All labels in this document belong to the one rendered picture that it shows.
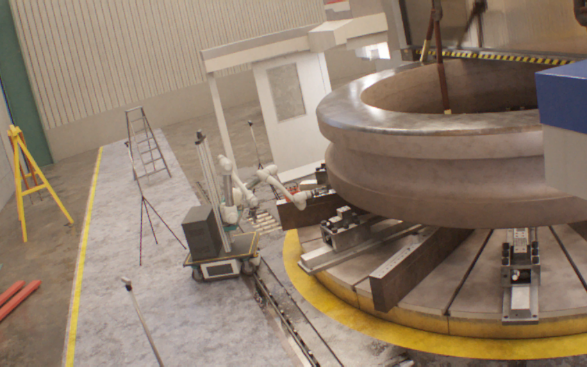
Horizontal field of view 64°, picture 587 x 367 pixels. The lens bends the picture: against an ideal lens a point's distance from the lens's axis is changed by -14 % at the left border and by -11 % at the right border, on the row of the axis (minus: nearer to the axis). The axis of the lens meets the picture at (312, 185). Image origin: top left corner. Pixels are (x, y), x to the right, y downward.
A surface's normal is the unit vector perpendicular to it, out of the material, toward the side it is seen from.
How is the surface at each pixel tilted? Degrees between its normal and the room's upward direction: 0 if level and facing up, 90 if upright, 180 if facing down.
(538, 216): 90
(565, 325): 90
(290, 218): 90
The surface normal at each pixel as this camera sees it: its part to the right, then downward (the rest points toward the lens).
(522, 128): -0.37, -0.39
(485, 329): -0.44, 0.38
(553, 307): -0.20, -0.92
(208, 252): -0.02, 0.33
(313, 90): 0.35, 0.24
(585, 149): -0.92, 0.29
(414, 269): 0.72, 0.09
